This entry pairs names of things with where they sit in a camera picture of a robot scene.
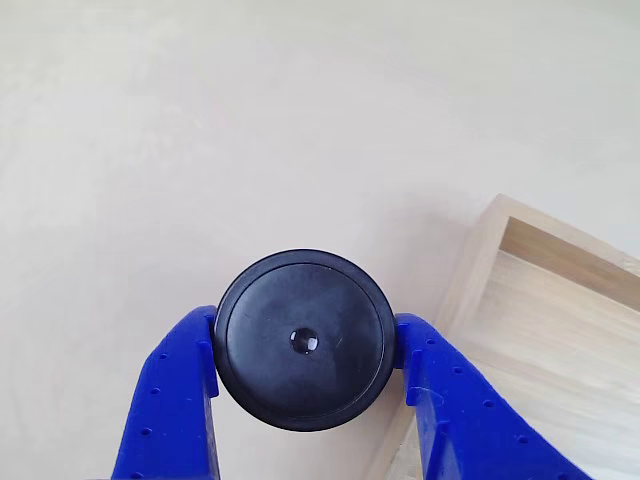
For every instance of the black plastic cylinder canister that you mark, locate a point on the black plastic cylinder canister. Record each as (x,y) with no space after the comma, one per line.
(305,340)

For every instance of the shallow wooden box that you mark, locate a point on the shallow wooden box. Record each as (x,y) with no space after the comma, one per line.
(540,340)

